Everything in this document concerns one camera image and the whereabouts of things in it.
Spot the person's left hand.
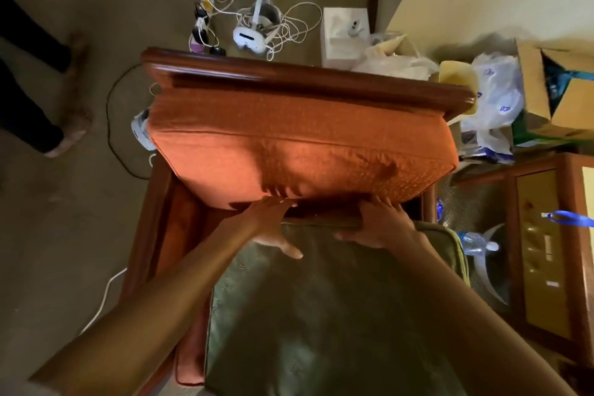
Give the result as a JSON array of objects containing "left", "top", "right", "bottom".
[{"left": 230, "top": 196, "right": 305, "bottom": 260}]

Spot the person's right hand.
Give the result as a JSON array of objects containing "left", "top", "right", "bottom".
[{"left": 333, "top": 195, "right": 430, "bottom": 256}]

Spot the orange cushion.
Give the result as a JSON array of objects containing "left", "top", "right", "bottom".
[{"left": 146, "top": 87, "right": 460, "bottom": 211}]

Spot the green patterned cushion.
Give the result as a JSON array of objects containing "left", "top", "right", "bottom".
[{"left": 204, "top": 219, "right": 470, "bottom": 396}]

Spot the orange armchair with wooden frame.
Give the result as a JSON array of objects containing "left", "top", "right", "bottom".
[{"left": 118, "top": 46, "right": 476, "bottom": 396}]

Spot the person's right forearm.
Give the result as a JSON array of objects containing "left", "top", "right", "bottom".
[{"left": 398, "top": 235, "right": 579, "bottom": 396}]

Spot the person's left forearm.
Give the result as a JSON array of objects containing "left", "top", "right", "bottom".
[{"left": 30, "top": 217, "right": 260, "bottom": 396}]

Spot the blue label water bottle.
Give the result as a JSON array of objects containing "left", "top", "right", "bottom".
[{"left": 457, "top": 231, "right": 500, "bottom": 256}]

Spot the white grey device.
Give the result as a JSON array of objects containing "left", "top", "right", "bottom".
[{"left": 131, "top": 108, "right": 158, "bottom": 152}]

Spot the beige plastic bag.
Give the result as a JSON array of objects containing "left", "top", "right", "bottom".
[{"left": 350, "top": 32, "right": 439, "bottom": 82}]

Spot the yellow paper bag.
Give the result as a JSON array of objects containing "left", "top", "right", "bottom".
[{"left": 438, "top": 60, "right": 480, "bottom": 116}]

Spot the blue print white plastic bag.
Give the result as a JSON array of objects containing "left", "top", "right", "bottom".
[{"left": 459, "top": 53, "right": 525, "bottom": 165}]

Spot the white tissue box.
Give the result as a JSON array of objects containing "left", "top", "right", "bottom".
[{"left": 320, "top": 6, "right": 371, "bottom": 71}]

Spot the wooden glass-top side table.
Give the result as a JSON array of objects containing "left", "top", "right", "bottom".
[{"left": 452, "top": 153, "right": 594, "bottom": 369}]

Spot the small black white device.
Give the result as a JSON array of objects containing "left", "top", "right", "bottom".
[{"left": 187, "top": 2, "right": 227, "bottom": 57}]

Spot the brown cardboard box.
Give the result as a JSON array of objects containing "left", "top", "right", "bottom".
[{"left": 512, "top": 40, "right": 594, "bottom": 141}]

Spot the thick white cable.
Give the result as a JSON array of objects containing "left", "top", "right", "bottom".
[{"left": 79, "top": 267, "right": 129, "bottom": 336}]

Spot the blue lanyard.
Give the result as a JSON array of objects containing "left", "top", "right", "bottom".
[{"left": 540, "top": 210, "right": 594, "bottom": 228}]

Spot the long black cable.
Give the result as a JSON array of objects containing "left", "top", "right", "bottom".
[{"left": 105, "top": 64, "right": 152, "bottom": 181}]

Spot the white headset with cables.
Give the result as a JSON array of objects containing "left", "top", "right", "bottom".
[{"left": 236, "top": 1, "right": 324, "bottom": 62}]

